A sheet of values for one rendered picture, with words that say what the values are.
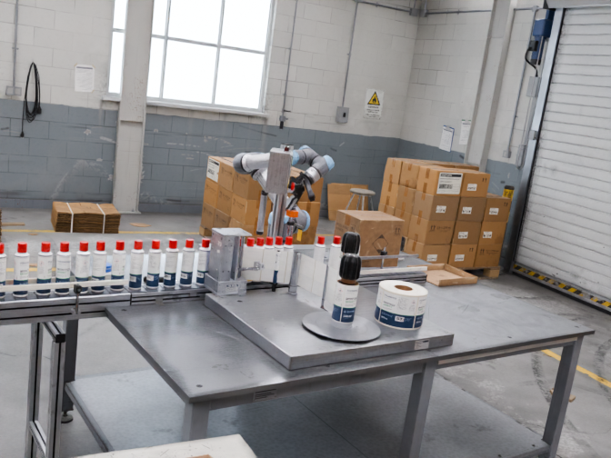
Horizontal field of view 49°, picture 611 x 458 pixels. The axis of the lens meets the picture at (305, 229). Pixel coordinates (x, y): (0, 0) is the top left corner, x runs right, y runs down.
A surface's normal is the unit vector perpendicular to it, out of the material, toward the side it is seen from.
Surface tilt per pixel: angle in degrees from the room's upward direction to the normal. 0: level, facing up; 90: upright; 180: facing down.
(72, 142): 90
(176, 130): 90
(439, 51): 90
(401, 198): 90
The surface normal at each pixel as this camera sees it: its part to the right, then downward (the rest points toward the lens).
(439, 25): -0.88, -0.02
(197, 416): 0.55, 0.25
